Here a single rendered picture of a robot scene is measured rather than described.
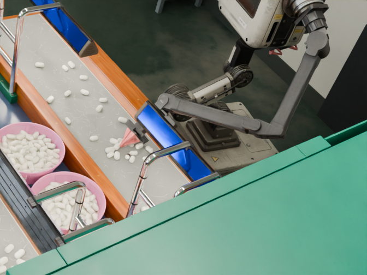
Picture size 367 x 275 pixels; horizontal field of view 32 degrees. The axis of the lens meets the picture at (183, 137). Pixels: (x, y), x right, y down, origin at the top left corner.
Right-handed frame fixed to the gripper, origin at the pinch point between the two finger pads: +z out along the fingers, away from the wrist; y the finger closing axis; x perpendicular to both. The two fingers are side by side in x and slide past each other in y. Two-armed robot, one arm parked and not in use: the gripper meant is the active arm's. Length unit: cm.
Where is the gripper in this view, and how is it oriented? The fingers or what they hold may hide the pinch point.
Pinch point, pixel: (122, 145)
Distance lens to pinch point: 251.3
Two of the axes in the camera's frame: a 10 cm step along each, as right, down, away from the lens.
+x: 2.7, 3.9, 8.8
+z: -7.3, 6.8, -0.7
